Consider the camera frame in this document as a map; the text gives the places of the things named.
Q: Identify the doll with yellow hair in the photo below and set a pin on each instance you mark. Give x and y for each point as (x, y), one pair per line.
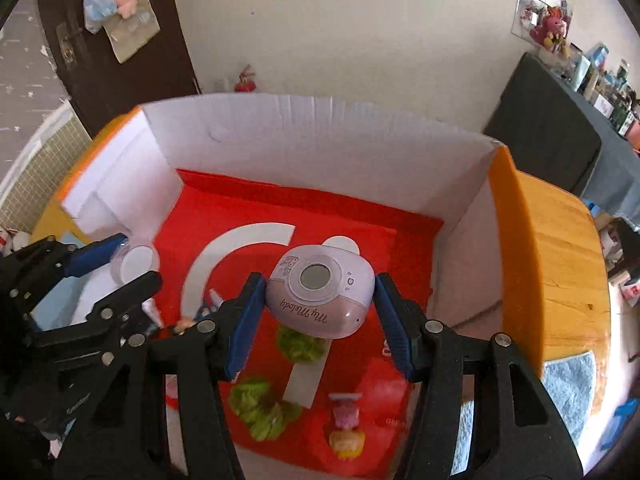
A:
(346, 425)

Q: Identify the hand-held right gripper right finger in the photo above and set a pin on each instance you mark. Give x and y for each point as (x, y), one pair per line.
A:
(395, 330)

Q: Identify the orange cardboard box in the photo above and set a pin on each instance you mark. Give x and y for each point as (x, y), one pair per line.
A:
(350, 160)

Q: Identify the dark brown door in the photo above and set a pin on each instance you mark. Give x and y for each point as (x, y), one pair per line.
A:
(165, 60)

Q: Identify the light blue plush toy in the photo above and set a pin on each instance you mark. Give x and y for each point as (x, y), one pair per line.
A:
(97, 7)

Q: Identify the small blue toy figure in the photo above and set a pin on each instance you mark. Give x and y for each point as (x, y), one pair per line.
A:
(192, 320)

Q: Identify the red fire extinguisher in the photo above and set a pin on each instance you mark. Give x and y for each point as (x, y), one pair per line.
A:
(245, 82)

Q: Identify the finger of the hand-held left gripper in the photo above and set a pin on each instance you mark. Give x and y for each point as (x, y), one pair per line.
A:
(132, 292)
(95, 256)

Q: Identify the grey side table with clutter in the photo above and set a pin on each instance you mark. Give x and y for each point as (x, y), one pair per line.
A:
(542, 125)

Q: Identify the clear plastic jar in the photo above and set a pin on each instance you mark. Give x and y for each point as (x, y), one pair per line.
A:
(137, 262)

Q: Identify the pink round device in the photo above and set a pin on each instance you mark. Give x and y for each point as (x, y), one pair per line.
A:
(320, 290)

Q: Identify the pink rabbit plush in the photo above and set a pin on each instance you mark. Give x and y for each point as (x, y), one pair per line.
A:
(552, 27)

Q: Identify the row of bottles and boxes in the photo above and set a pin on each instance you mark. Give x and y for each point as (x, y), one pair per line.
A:
(607, 90)

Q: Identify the light blue fluffy towel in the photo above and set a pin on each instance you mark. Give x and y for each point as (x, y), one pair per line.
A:
(570, 390)

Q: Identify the beige paper bag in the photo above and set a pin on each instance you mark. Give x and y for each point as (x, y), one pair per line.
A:
(132, 32)

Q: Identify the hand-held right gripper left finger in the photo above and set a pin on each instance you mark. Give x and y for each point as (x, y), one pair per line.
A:
(245, 330)

